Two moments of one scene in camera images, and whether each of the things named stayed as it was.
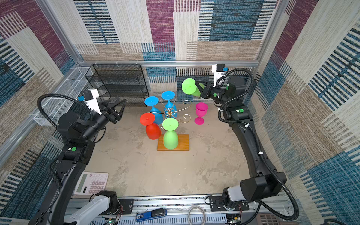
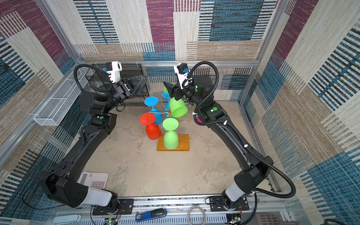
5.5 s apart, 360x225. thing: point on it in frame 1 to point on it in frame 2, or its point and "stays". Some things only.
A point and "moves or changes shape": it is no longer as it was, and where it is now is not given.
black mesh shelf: x=125 y=81 stays
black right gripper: x=206 y=92 to x=173 y=90
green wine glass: x=170 y=138 stays
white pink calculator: x=91 y=183 stays
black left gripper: x=112 y=116 to x=123 y=91
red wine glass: x=153 y=130 stays
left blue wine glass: x=152 y=101 stays
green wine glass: x=189 y=87 moves or changes shape
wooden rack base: x=183 y=145 stays
